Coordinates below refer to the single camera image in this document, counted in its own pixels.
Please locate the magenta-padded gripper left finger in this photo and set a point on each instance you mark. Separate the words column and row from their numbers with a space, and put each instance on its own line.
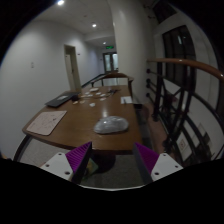
column 60, row 164

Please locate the ceiling lights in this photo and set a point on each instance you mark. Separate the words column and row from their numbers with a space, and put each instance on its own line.
column 94, row 25

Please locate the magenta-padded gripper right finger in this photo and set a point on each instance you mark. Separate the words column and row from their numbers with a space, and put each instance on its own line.
column 165, row 165

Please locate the wooden armchair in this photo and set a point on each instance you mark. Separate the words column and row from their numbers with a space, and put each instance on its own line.
column 115, row 75

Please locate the transparent computer mouse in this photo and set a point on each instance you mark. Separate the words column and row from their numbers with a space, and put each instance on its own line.
column 111, row 125

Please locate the green exit sign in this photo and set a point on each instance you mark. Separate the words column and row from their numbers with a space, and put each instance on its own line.
column 110, row 47

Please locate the beige room door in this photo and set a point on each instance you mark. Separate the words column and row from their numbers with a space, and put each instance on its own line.
column 72, row 68

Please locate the small white card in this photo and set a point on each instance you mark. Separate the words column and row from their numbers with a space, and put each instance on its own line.
column 94, row 89

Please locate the wooden-topped metal railing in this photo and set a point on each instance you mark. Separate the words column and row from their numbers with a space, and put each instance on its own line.
column 186, row 63

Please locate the white paper sheet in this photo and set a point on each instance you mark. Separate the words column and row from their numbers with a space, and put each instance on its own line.
column 126, row 99

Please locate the dark tall window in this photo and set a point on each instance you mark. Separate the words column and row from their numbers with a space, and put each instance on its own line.
column 178, row 53

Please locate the glass double door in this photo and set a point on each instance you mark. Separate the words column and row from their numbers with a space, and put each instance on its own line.
column 110, row 62

